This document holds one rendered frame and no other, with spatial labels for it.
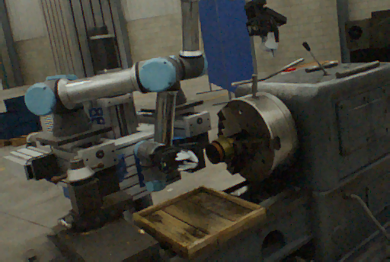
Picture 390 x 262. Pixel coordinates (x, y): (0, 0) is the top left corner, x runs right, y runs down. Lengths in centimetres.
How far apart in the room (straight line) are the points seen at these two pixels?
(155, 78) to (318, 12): 1098
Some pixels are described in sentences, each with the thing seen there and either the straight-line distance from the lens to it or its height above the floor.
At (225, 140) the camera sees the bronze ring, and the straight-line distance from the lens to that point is 137.
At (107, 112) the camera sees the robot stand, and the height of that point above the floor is 119.
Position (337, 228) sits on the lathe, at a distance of 161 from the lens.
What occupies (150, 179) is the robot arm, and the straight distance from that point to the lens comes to 155.
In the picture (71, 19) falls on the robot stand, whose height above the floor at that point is 161.
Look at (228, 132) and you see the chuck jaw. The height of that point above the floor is 113.
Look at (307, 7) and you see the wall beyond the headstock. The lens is 1240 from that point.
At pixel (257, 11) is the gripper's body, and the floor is 154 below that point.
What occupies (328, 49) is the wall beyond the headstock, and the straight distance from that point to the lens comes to 1219.
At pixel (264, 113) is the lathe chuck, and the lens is 135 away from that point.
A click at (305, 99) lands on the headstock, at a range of 140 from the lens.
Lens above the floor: 148
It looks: 11 degrees down
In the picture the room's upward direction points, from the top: 7 degrees counter-clockwise
